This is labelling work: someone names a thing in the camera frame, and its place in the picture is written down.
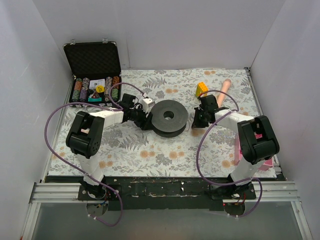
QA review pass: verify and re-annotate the black cable spool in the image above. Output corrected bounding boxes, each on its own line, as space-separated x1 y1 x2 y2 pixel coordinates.
150 100 189 138

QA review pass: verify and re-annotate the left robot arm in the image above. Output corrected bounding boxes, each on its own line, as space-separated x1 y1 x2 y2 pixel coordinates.
66 93 155 200

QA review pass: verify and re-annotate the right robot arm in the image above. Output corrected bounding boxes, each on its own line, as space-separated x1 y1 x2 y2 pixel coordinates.
191 95 280 200

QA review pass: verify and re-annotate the yellow toy brick tower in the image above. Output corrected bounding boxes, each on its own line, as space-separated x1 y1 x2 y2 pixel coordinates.
195 82 209 98

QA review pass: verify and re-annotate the floral table mat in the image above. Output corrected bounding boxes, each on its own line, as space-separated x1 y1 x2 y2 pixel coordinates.
44 68 278 178

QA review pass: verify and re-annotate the beige toy microphone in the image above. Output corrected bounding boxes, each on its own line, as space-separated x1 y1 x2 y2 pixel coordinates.
217 78 232 107

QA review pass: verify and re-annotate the black poker chip case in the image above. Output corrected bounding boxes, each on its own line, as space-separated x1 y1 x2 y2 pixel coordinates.
63 38 122 108

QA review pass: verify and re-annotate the black front base bar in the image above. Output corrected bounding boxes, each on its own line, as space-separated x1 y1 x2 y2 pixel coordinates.
77 176 253 212

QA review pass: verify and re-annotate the pink plastic box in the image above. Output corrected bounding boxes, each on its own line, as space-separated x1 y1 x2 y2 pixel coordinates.
234 134 274 171

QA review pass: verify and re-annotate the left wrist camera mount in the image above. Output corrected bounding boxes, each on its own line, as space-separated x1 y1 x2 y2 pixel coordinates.
140 97 156 113

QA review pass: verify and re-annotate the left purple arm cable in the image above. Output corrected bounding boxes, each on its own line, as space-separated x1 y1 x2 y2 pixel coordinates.
44 82 148 227

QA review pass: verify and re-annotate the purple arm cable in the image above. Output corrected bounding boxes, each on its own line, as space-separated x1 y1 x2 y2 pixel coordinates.
44 82 148 227
197 89 263 219

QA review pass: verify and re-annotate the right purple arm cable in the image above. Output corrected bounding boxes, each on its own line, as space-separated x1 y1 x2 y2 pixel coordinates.
197 89 263 219

